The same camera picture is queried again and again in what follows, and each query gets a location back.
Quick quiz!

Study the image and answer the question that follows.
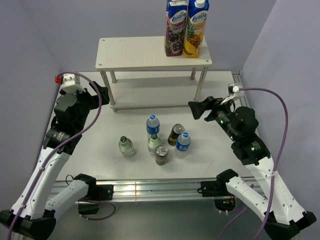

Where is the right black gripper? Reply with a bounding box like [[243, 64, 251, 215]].
[[188, 95, 239, 141]]

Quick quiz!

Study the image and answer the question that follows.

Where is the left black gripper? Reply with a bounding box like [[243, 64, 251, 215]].
[[69, 80, 109, 131]]

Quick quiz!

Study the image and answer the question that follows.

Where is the black yellow drink can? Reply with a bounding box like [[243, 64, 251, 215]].
[[167, 123, 185, 146], [155, 144, 169, 166]]

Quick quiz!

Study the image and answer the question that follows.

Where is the blue label water bottle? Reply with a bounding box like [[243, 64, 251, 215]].
[[174, 131, 192, 159], [146, 114, 160, 139]]

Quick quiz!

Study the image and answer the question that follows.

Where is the clear green cap bottle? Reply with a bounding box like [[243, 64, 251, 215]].
[[147, 133, 162, 156], [118, 136, 135, 158]]

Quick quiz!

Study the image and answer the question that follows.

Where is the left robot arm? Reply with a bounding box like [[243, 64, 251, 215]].
[[0, 82, 110, 240]]

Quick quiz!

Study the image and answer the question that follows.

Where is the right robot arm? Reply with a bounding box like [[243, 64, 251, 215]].
[[188, 96, 317, 240]]

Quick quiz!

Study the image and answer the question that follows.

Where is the white two-tier shelf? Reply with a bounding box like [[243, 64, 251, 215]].
[[95, 36, 212, 112]]

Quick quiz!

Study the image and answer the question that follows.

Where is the grape juice carton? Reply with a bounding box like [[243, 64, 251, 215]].
[[164, 0, 188, 57]]

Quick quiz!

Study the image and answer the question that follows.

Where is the pineapple juice carton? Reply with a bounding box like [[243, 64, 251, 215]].
[[183, 0, 210, 58]]

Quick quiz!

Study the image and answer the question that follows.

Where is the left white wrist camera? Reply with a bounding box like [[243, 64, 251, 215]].
[[54, 73, 86, 94]]

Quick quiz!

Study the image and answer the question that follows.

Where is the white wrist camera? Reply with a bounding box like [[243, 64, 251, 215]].
[[221, 83, 244, 105], [54, 73, 86, 94]]

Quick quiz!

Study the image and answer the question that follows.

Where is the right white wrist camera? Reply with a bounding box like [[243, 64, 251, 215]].
[[221, 83, 244, 105]]

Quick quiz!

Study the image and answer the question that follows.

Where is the right side aluminium rail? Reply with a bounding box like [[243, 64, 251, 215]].
[[231, 71, 250, 108]]

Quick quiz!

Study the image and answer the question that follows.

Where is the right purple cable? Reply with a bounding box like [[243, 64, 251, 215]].
[[217, 87, 290, 240]]

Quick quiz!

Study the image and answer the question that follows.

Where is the aluminium mounting rail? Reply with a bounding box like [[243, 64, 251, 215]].
[[49, 177, 266, 203]]

